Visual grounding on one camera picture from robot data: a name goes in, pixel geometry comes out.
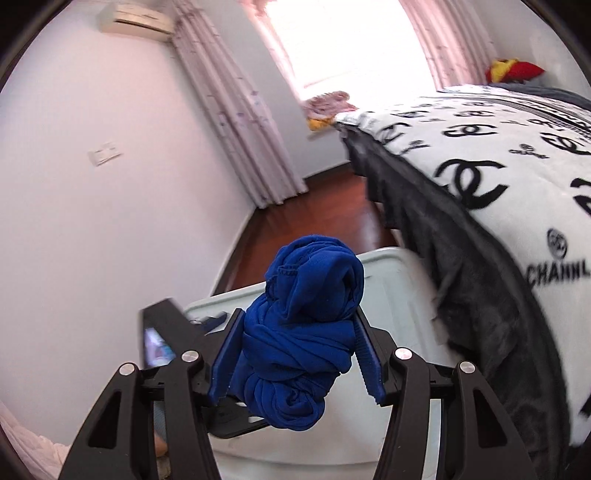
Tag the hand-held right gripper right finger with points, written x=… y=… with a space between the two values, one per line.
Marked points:
x=369 y=369

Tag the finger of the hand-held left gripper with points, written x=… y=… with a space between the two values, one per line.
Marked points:
x=214 y=324
x=231 y=417

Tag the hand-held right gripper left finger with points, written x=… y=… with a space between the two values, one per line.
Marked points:
x=226 y=360

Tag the blue cloth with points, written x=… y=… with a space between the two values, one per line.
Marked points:
x=300 y=332

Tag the white logo bed blanket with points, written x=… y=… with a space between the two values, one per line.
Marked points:
x=461 y=258

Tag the white quilted jacket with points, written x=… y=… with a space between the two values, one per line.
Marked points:
x=27 y=447

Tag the pale pink curtain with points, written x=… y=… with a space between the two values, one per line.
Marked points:
x=240 y=115
x=443 y=41

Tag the pink cloth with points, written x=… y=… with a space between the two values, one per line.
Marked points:
x=330 y=105

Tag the white printed blanket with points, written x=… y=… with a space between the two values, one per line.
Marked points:
x=508 y=152

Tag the white air conditioner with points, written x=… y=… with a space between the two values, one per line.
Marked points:
x=136 y=21

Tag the window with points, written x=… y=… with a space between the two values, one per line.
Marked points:
x=346 y=41

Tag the red yellow plush toy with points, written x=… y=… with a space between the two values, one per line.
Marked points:
x=515 y=70

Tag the white wall switch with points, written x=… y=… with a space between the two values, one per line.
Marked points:
x=106 y=153

